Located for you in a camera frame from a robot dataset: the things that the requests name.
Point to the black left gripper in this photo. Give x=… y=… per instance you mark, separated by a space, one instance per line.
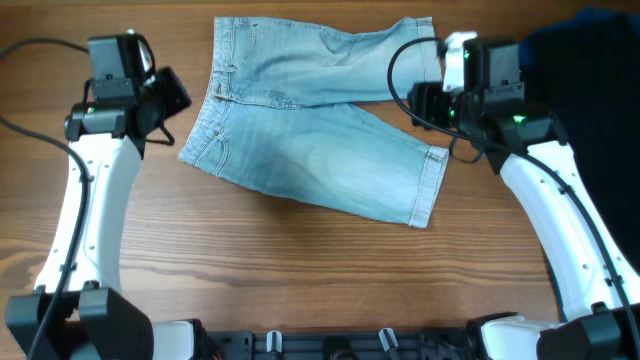
x=180 y=101

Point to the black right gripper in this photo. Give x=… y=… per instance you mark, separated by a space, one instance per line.
x=425 y=99

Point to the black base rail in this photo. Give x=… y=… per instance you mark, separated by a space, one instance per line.
x=448 y=343

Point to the light blue denim shorts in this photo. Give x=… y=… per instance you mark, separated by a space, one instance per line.
x=283 y=115

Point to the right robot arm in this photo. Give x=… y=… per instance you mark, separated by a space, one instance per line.
x=528 y=148

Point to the blue garment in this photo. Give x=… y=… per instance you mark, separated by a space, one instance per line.
x=587 y=71

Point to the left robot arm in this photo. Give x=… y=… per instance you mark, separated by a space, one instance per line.
x=77 y=310

